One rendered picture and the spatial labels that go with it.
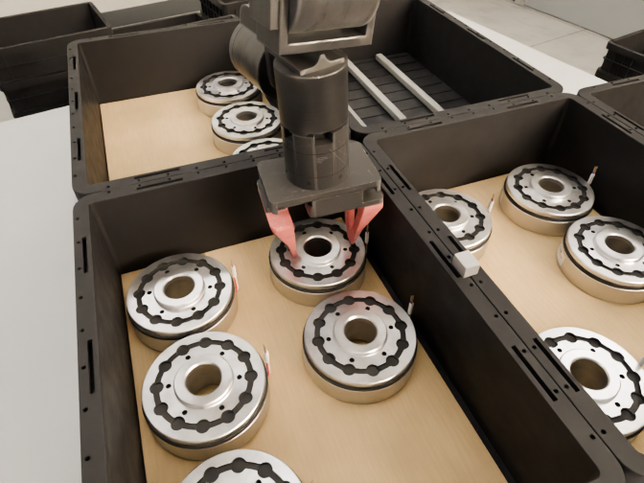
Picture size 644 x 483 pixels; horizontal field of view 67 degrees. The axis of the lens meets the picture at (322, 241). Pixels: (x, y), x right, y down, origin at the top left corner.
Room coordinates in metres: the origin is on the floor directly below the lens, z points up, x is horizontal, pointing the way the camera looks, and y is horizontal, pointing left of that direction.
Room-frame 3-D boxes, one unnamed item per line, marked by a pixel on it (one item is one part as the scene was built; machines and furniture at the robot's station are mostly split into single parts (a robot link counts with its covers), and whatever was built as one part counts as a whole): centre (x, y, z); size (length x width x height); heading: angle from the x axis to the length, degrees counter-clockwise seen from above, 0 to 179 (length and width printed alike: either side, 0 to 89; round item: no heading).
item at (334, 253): (0.36, 0.00, 0.86); 0.05 x 0.05 x 0.01
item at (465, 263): (0.27, -0.12, 0.94); 0.02 x 0.01 x 0.01; 21
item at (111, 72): (0.60, 0.17, 0.87); 0.40 x 0.30 x 0.11; 21
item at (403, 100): (0.71, -0.11, 0.87); 0.40 x 0.30 x 0.11; 21
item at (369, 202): (0.37, -0.02, 0.91); 0.07 x 0.07 x 0.09; 16
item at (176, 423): (0.21, 0.10, 0.86); 0.10 x 0.10 x 0.01
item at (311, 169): (0.36, 0.00, 0.98); 0.10 x 0.07 x 0.07; 106
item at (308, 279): (0.36, 0.00, 0.86); 0.10 x 0.10 x 0.01
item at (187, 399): (0.21, 0.10, 0.86); 0.05 x 0.05 x 0.01
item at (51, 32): (1.71, 0.96, 0.37); 0.40 x 0.30 x 0.45; 122
